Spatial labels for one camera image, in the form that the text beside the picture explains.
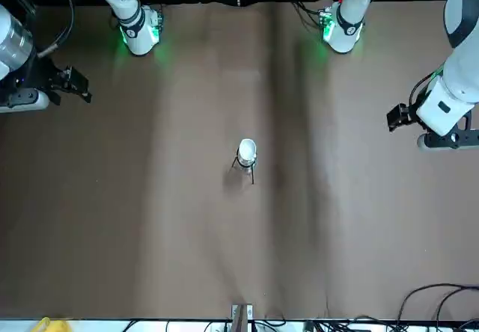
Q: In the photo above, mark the yellow bag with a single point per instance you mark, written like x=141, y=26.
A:
x=52, y=325

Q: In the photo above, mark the white ceramic crucible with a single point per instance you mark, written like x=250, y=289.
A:
x=247, y=152

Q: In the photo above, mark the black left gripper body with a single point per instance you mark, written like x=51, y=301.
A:
x=415, y=115

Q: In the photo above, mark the black metal tripod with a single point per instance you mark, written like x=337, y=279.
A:
x=252, y=176

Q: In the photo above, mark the aluminium frame post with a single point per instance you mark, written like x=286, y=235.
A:
x=241, y=319

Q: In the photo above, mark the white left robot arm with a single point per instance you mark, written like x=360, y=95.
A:
x=464, y=74

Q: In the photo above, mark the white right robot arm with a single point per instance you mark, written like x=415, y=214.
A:
x=138, y=29

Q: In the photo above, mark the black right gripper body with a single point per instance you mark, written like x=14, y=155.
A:
x=35, y=74

